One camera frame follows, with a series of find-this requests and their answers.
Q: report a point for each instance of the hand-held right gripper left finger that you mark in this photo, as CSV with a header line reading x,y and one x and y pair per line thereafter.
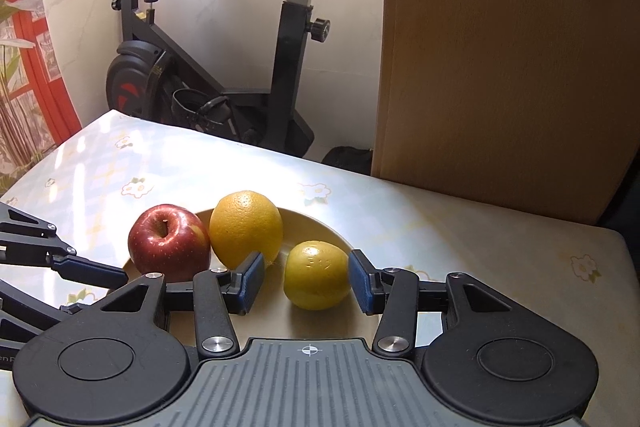
x,y
251,284

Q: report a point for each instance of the black bag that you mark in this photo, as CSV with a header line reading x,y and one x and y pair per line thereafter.
x,y
347,161

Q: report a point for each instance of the floral checked tablecloth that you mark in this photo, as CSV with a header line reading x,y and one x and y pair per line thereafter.
x,y
150,167

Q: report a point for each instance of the black exercise bike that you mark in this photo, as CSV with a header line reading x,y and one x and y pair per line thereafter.
x,y
290,57

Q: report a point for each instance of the large orange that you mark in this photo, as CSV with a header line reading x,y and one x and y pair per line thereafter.
x,y
245,227

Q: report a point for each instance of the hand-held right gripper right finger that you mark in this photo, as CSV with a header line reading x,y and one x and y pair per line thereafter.
x,y
361,282

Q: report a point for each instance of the cream round plate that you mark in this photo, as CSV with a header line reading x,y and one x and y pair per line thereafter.
x,y
305,227

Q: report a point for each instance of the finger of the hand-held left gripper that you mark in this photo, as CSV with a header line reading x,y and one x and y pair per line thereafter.
x,y
30,303
95,273

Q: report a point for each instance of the bright red apple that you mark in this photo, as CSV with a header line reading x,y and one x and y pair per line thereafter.
x,y
167,242

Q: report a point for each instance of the yellow citrus fruit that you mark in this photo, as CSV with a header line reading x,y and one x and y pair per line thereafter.
x,y
315,277

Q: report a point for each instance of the red patterned curtain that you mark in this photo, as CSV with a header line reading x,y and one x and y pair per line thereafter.
x,y
25,82

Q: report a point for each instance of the wooden board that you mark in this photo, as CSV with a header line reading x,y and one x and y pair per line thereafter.
x,y
500,57

